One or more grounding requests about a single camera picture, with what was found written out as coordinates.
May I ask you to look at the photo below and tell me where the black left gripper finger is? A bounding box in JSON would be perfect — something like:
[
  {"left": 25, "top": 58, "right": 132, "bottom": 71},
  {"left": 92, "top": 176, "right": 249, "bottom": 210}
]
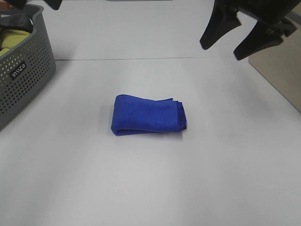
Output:
[{"left": 44, "top": 0, "right": 63, "bottom": 10}]

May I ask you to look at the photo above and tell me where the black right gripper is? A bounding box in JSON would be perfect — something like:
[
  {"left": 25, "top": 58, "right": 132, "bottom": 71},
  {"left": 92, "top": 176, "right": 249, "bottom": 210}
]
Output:
[{"left": 200, "top": 0, "right": 300, "bottom": 61}]

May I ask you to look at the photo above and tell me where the blue microfiber towel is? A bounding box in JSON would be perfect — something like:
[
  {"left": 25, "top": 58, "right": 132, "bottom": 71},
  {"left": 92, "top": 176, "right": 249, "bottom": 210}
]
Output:
[{"left": 111, "top": 95, "right": 187, "bottom": 136}]

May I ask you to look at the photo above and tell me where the black cloth in basket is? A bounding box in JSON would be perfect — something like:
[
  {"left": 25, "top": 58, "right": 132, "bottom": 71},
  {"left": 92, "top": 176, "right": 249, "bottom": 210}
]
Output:
[{"left": 0, "top": 13, "right": 33, "bottom": 34}]

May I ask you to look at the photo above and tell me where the beige storage box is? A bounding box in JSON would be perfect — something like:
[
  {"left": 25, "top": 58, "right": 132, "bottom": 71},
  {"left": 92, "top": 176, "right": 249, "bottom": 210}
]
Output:
[{"left": 248, "top": 7, "right": 301, "bottom": 111}]

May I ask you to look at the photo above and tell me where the yellow-green towel in basket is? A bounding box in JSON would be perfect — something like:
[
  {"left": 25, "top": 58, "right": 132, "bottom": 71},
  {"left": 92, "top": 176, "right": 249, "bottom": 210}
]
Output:
[{"left": 0, "top": 29, "right": 31, "bottom": 56}]

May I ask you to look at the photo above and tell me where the grey perforated plastic basket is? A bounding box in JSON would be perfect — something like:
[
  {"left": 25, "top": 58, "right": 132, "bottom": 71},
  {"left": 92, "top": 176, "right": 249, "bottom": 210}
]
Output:
[{"left": 0, "top": 4, "right": 56, "bottom": 129}]

